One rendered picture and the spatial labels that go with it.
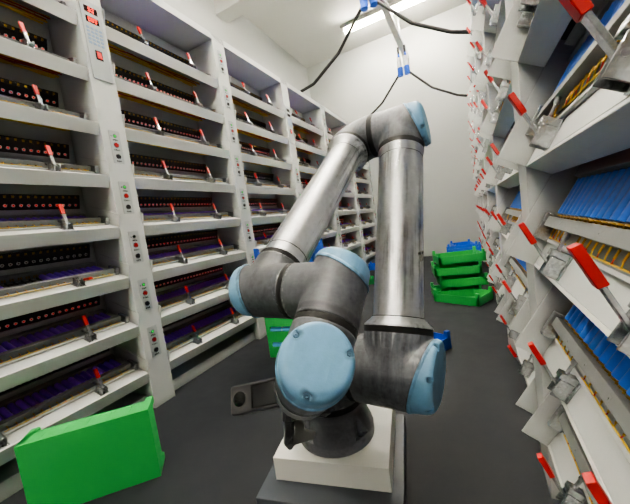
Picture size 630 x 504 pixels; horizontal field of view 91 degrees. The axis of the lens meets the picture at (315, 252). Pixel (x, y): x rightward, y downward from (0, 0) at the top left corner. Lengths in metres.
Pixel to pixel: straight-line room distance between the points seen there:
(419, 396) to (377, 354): 0.11
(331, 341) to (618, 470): 0.33
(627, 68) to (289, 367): 0.36
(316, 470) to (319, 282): 0.52
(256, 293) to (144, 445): 0.71
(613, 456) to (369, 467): 0.44
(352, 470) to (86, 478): 0.71
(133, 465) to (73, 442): 0.16
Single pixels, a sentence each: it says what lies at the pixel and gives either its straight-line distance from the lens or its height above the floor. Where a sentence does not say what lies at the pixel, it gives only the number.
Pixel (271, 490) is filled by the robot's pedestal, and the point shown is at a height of 0.06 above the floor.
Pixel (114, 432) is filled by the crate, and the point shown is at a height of 0.16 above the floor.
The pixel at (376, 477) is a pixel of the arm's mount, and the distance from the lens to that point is 0.82.
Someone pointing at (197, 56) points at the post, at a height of 1.67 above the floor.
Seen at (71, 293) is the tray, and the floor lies 0.53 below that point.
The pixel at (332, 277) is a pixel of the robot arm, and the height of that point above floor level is 0.56.
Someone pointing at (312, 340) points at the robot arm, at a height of 0.51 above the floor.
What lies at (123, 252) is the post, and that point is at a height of 0.63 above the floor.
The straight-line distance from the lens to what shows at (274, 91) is 2.67.
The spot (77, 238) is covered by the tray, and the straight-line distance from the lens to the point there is 1.32.
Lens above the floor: 0.64
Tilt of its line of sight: 5 degrees down
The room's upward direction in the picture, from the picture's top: 8 degrees counter-clockwise
